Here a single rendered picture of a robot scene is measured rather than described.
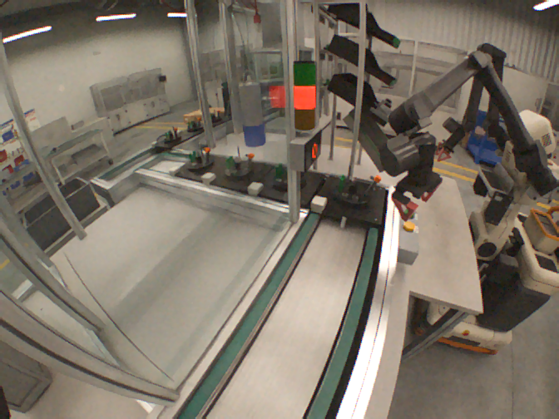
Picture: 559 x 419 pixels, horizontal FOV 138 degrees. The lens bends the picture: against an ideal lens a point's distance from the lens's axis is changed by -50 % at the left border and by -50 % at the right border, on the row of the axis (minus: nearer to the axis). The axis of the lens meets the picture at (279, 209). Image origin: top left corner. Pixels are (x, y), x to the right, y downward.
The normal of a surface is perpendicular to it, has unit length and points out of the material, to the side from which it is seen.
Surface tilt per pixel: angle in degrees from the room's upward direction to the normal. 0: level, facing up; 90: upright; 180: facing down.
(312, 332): 0
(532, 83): 90
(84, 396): 0
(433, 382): 0
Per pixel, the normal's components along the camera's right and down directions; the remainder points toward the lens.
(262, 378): -0.05, -0.79
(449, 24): -0.50, 0.55
